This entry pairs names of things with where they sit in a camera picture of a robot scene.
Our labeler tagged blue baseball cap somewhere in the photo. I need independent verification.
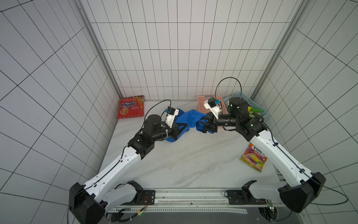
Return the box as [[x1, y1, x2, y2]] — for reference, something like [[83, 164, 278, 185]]
[[166, 109, 186, 142]]

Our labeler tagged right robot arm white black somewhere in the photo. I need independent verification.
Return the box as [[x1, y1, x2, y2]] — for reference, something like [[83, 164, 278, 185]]
[[203, 98, 326, 213]]

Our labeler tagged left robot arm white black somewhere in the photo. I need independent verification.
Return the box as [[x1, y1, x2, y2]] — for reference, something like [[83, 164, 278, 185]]
[[68, 114, 187, 224]]

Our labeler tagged green toy vegetable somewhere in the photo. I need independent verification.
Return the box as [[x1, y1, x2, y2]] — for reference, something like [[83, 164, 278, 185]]
[[248, 106, 264, 118]]

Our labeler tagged light blue plastic basket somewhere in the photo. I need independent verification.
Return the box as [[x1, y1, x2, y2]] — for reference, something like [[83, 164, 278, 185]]
[[223, 92, 269, 118]]

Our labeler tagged pink plastic basket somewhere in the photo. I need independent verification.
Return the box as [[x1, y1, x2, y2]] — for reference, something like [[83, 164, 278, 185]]
[[197, 96, 222, 133]]

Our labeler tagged red cookie snack bag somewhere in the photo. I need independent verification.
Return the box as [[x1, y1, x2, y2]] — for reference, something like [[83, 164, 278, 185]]
[[117, 95, 145, 119]]

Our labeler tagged colourful candy bag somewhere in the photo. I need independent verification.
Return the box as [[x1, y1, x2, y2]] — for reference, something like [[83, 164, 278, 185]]
[[240, 143, 268, 173]]

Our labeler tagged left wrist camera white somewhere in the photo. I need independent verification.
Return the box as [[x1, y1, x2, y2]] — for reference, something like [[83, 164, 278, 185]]
[[165, 107, 179, 128]]

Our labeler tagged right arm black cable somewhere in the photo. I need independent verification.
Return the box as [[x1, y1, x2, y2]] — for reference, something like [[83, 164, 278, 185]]
[[214, 77, 349, 206]]

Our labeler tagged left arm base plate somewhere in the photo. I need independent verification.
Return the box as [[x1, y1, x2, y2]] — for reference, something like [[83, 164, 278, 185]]
[[131, 190, 156, 205]]

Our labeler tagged aluminium mounting rail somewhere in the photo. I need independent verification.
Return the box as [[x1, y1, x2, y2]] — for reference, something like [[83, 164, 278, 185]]
[[111, 187, 289, 215]]

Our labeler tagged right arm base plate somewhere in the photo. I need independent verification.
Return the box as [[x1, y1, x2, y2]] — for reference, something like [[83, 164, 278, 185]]
[[224, 189, 267, 205]]

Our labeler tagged left base cable bundle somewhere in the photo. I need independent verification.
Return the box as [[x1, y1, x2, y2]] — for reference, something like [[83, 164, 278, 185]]
[[106, 195, 149, 223]]

